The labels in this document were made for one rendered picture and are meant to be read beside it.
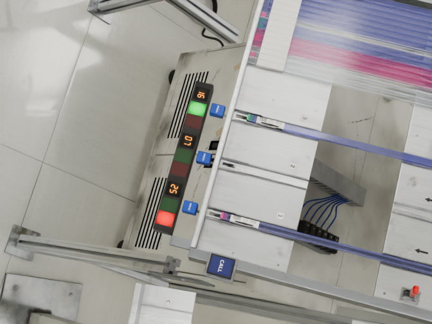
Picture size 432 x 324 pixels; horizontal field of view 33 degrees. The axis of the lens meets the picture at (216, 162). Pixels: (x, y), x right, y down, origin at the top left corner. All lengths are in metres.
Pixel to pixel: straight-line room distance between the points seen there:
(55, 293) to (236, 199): 0.81
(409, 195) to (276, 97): 0.35
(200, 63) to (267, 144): 0.75
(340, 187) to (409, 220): 0.43
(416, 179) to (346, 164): 0.49
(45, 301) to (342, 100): 1.00
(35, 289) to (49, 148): 0.40
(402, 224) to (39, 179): 1.04
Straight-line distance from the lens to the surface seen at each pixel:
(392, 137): 2.25
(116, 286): 2.31
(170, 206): 1.55
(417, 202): 1.59
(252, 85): 1.61
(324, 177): 1.91
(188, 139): 1.58
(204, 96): 1.61
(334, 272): 2.04
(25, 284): 2.12
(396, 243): 1.56
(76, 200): 2.20
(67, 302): 2.20
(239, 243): 1.52
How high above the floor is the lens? 1.84
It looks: 46 degrees down
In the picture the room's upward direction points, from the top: 90 degrees clockwise
